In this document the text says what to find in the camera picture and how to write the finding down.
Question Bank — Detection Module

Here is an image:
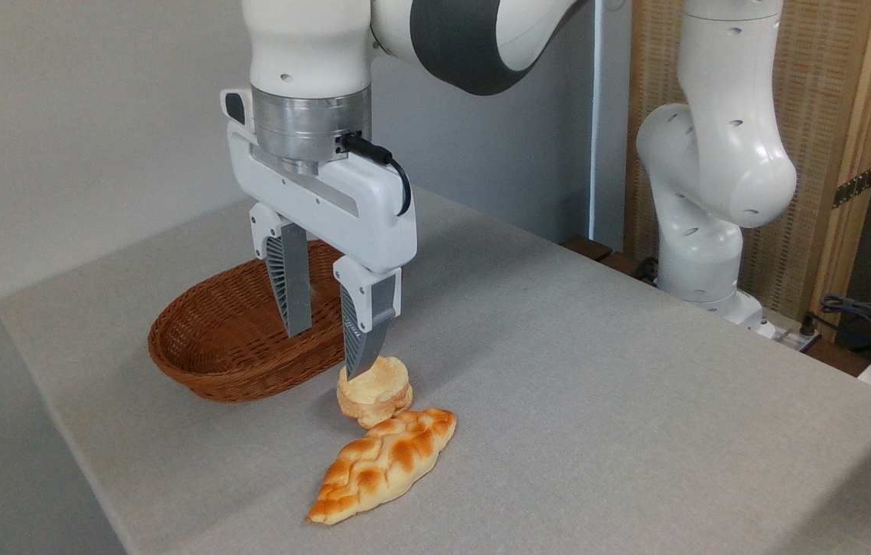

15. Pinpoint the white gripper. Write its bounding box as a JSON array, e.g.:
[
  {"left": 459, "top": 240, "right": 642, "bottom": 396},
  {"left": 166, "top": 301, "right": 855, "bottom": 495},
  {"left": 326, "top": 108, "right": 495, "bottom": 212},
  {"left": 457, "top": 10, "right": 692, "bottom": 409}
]
[{"left": 220, "top": 87, "right": 419, "bottom": 380}]

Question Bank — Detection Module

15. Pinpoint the round sliced bread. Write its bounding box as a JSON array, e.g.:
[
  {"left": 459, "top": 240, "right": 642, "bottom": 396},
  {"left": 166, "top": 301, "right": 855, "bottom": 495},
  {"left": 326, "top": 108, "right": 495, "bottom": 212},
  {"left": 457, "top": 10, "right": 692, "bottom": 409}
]
[{"left": 336, "top": 355, "right": 414, "bottom": 430}]

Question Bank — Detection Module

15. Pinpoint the brown wicker basket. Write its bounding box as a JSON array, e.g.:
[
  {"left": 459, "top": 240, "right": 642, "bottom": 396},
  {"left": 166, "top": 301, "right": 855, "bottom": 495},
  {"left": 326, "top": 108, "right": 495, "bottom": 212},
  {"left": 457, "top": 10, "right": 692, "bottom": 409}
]
[{"left": 147, "top": 239, "right": 375, "bottom": 403}]

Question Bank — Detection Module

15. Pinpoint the braided golden bread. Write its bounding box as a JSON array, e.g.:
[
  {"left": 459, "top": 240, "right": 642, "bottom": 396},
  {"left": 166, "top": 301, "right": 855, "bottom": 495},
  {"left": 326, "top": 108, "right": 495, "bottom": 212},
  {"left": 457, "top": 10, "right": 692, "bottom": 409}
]
[{"left": 307, "top": 408, "right": 458, "bottom": 526}]

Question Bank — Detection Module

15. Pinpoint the dark metal screen hinge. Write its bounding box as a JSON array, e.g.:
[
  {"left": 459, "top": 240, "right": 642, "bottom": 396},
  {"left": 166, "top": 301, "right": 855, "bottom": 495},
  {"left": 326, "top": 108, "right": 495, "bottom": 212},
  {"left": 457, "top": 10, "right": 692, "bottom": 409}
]
[{"left": 832, "top": 163, "right": 871, "bottom": 210}]

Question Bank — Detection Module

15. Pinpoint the wooden woven screen panel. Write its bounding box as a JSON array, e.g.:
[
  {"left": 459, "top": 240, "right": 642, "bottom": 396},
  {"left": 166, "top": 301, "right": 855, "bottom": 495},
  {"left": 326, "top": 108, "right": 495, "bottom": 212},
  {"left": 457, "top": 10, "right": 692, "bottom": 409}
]
[{"left": 624, "top": 0, "right": 871, "bottom": 340}]

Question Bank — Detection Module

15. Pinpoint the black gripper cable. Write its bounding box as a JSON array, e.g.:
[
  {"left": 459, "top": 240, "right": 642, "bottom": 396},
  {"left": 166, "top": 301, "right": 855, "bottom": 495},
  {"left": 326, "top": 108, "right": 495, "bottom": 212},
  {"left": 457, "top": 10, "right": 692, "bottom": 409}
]
[{"left": 338, "top": 133, "right": 413, "bottom": 217}]

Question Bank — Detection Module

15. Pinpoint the white vertical frame post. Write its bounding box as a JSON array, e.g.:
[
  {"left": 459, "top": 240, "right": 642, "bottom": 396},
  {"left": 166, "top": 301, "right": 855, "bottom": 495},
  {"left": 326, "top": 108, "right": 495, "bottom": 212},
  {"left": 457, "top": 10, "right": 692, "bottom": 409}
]
[{"left": 588, "top": 0, "right": 633, "bottom": 251}]

